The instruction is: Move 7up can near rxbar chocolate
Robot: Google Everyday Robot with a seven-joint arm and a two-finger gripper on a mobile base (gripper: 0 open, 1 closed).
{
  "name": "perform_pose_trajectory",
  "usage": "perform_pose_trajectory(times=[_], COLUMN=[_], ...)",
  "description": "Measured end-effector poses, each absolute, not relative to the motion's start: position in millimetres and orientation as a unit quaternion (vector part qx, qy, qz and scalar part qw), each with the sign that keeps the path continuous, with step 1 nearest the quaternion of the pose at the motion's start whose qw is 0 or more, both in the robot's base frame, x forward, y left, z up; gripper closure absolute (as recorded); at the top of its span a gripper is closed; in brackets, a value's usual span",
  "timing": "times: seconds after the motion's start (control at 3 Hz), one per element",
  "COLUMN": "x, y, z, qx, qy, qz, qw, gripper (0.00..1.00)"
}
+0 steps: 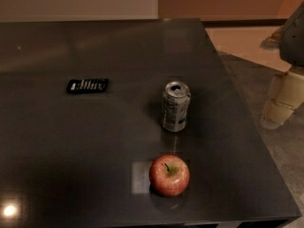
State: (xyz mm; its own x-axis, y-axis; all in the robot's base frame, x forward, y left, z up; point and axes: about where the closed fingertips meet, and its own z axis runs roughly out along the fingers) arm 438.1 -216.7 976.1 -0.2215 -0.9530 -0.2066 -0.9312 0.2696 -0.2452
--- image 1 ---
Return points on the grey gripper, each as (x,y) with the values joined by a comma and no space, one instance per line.
(294,40)

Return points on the silver 7up soda can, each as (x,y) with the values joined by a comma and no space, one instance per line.
(176,99)

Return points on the black rxbar chocolate bar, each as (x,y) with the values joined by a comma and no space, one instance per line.
(84,86)

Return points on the red apple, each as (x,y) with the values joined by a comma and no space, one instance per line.
(169,175)

